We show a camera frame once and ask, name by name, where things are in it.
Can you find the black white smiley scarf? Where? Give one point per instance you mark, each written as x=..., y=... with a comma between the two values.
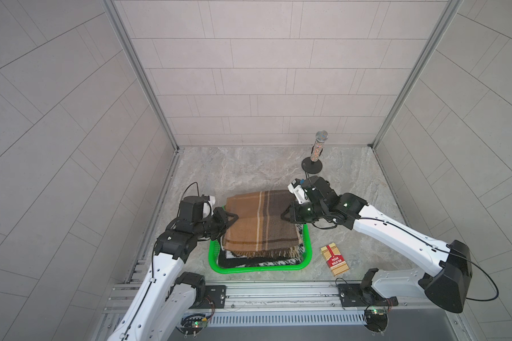
x=260, y=261

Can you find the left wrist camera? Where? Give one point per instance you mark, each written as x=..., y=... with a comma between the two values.
x=194, y=209

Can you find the green circuit board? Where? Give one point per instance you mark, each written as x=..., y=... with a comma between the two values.
x=193, y=324
x=376, y=320

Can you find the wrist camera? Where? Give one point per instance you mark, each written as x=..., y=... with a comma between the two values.
x=297, y=190
x=194, y=209

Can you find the left green circuit board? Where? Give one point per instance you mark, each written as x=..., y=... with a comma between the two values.
x=193, y=324

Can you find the right green circuit board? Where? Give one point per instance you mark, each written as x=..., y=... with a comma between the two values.
x=376, y=320

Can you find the aluminium rail base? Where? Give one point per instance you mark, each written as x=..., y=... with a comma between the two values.
x=262, y=304

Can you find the green plastic basket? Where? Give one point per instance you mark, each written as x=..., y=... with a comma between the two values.
x=260, y=267

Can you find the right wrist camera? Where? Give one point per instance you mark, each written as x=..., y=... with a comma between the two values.
x=297, y=190

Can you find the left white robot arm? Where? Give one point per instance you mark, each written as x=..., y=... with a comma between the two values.
x=167, y=292

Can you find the brown plaid fringed scarf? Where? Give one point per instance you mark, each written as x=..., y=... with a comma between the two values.
x=260, y=231

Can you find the red playing card box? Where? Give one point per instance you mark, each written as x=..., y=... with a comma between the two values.
x=334, y=259

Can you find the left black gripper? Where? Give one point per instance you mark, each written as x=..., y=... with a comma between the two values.
x=220, y=216

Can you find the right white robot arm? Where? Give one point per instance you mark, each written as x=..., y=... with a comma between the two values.
x=443, y=270

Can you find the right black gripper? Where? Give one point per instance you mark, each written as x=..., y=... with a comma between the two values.
x=294, y=216

